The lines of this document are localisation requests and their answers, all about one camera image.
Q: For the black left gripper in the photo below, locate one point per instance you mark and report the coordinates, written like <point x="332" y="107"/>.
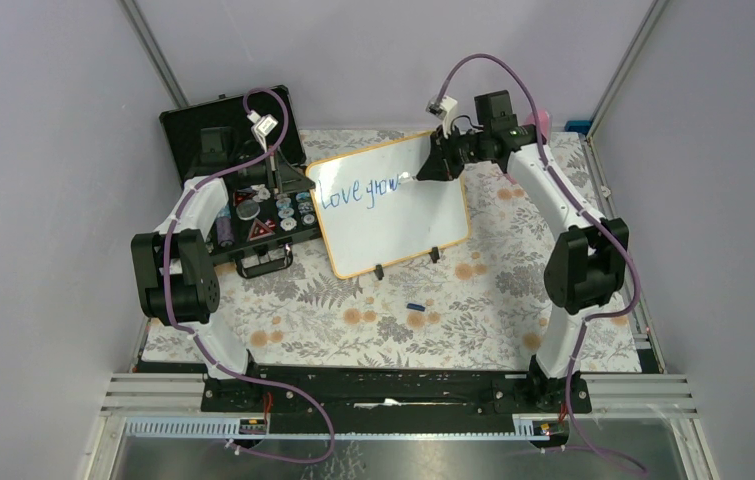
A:
<point x="282" y="177"/>

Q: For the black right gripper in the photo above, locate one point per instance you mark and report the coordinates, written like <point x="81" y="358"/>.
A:
<point x="441" y="165"/>

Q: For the yellow framed whiteboard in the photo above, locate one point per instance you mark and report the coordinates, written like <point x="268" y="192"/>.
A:
<point x="369" y="220"/>

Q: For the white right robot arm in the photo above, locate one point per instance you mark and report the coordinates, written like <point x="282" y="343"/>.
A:
<point x="586" y="267"/>

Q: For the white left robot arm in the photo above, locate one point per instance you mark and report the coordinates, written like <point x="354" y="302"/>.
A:
<point x="175" y="276"/>

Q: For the black poker chip case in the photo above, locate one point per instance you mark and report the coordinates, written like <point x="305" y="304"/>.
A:
<point x="212" y="136"/>

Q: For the clear round dealer button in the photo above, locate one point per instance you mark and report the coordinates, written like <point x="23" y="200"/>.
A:
<point x="247" y="210"/>

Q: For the pink wedge eraser block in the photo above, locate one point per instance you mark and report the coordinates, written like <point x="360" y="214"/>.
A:
<point x="542" y="121"/>

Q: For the red black all-in triangle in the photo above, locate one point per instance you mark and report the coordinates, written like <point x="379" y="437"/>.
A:
<point x="260" y="229"/>

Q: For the floral patterned table mat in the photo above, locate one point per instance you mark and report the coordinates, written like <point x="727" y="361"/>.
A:
<point x="486" y="305"/>

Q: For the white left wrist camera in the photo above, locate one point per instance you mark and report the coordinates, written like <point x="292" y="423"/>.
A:
<point x="261" y="127"/>

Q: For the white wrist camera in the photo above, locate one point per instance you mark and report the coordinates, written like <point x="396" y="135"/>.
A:
<point x="444" y="108"/>
<point x="261" y="127"/>

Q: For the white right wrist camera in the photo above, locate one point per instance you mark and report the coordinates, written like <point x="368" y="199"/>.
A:
<point x="444" y="108"/>

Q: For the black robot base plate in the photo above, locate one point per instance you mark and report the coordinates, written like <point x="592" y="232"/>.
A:
<point x="380" y="401"/>

